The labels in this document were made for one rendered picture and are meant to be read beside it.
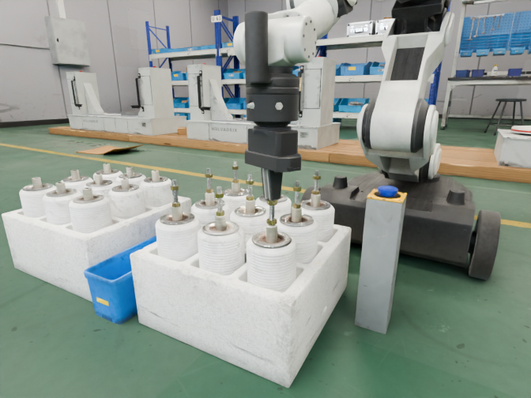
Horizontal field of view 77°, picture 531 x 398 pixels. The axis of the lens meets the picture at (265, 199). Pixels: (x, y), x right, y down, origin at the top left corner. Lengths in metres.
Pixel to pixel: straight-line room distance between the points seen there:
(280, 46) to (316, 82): 2.32
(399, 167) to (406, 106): 0.33
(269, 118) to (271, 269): 0.26
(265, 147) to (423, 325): 0.58
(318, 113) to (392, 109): 1.92
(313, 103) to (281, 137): 2.32
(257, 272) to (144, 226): 0.49
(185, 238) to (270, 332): 0.26
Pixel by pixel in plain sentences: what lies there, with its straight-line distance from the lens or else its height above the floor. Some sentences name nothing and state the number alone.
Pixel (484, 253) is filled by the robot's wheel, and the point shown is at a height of 0.11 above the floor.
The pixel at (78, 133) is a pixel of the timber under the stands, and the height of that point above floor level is 0.05.
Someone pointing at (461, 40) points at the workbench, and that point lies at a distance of 6.59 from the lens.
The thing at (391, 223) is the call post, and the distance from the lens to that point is 0.72.
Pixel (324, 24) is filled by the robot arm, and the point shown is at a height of 0.64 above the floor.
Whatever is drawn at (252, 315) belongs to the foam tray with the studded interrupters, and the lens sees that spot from 0.64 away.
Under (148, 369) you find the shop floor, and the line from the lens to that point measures 0.77.
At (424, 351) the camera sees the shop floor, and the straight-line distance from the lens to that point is 0.84.
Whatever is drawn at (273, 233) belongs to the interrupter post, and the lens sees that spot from 0.62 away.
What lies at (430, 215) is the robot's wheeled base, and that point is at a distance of 1.07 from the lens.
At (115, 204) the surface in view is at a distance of 1.04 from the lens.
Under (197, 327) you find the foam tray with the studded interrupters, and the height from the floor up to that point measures 0.06.
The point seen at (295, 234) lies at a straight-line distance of 0.70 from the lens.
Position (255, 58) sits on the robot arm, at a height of 0.56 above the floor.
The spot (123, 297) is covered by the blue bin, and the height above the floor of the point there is 0.07.
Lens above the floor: 0.51
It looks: 17 degrees down
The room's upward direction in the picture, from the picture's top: straight up
